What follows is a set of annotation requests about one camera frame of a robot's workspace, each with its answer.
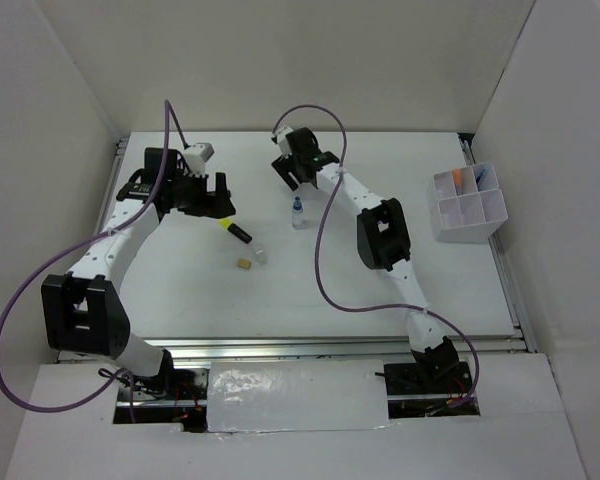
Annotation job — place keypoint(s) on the white cover plate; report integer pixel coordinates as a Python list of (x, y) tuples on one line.
[(296, 396)]

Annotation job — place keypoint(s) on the yellow highlighter marker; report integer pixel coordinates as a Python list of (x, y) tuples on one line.
[(236, 230)]

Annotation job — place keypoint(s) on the white compartment organizer box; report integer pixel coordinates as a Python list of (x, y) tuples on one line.
[(471, 217)]

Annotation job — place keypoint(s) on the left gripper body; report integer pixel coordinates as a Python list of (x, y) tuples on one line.
[(190, 195)]

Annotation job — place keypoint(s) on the orange marker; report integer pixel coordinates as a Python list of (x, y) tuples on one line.
[(458, 181)]

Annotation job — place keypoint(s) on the tan eraser block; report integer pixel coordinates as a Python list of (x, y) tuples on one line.
[(244, 264)]

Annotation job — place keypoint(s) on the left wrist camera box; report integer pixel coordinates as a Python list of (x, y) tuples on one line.
[(197, 156)]

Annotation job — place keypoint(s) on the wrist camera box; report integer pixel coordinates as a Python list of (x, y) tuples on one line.
[(279, 138), (197, 156)]

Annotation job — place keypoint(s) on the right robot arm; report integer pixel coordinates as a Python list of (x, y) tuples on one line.
[(383, 245)]

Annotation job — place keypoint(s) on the aluminium rail frame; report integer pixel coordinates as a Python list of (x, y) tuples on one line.
[(184, 290)]

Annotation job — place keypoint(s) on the clear tape roll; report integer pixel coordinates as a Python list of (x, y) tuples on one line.
[(259, 253)]

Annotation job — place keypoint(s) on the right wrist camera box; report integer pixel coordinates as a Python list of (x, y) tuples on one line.
[(279, 138)]

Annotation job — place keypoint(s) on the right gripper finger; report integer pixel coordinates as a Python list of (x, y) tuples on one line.
[(284, 166), (309, 175)]

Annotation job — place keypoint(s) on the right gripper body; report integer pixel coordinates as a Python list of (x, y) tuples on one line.
[(296, 162)]

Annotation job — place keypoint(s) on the small blue cap bottle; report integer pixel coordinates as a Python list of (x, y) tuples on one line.
[(297, 218)]

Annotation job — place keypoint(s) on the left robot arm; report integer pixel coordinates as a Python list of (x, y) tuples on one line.
[(82, 308)]

